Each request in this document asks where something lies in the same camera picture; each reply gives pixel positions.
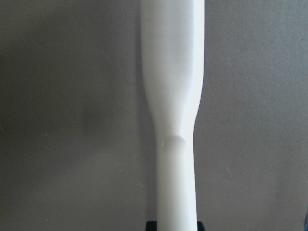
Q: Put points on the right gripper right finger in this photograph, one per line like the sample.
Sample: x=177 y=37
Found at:
x=200 y=226

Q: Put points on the beige brush with black bristles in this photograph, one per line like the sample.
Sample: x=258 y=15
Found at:
x=172 y=52

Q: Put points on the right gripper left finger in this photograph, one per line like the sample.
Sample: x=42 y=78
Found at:
x=151 y=226

